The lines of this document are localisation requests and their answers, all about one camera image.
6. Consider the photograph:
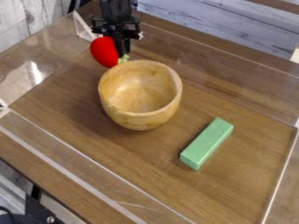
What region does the clear acrylic tray wall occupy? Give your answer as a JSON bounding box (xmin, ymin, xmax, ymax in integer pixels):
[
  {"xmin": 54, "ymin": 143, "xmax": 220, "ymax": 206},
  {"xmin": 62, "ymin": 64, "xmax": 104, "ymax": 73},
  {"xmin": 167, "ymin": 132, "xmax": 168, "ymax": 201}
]
[{"xmin": 0, "ymin": 17, "xmax": 299, "ymax": 224}]

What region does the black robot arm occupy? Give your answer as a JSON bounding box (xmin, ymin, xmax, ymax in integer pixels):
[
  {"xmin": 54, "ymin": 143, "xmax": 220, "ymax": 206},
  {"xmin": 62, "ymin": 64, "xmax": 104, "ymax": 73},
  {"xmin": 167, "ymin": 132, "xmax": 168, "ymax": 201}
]
[{"xmin": 90, "ymin": 0, "xmax": 143, "ymax": 57}]

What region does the black metal table bracket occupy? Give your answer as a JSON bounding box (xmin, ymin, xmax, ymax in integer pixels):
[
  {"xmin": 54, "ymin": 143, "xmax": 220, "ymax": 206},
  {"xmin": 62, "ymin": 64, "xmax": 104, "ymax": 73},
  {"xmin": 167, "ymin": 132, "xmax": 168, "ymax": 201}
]
[{"xmin": 0, "ymin": 185, "xmax": 68, "ymax": 224}]

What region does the red plush strawberry toy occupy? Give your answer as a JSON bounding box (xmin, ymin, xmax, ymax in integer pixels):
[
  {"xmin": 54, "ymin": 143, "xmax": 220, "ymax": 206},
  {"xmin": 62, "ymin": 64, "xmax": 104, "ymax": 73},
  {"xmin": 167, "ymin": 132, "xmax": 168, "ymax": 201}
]
[{"xmin": 90, "ymin": 36, "xmax": 130, "ymax": 68}]

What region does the wooden bowl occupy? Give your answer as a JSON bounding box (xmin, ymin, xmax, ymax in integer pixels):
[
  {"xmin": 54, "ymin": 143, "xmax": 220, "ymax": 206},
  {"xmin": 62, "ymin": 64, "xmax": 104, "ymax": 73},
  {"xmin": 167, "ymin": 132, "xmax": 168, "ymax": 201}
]
[{"xmin": 98, "ymin": 59, "xmax": 183, "ymax": 130}]

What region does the clear acrylic corner bracket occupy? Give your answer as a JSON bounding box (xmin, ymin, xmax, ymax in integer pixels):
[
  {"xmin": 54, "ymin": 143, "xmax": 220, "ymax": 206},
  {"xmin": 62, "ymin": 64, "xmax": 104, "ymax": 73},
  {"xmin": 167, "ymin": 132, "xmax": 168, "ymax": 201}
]
[{"xmin": 72, "ymin": 11, "xmax": 98, "ymax": 42}]

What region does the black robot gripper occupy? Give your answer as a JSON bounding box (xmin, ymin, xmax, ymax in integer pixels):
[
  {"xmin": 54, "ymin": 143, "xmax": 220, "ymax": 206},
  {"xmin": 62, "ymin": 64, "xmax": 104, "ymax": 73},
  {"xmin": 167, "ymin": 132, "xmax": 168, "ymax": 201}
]
[{"xmin": 90, "ymin": 15, "xmax": 143, "ymax": 57}]

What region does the green rectangular block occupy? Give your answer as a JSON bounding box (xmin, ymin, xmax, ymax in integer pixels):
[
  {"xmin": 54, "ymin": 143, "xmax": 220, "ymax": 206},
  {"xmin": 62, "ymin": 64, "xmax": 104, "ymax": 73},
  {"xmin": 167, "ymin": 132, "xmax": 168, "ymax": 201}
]
[{"xmin": 180, "ymin": 117, "xmax": 234, "ymax": 171}]

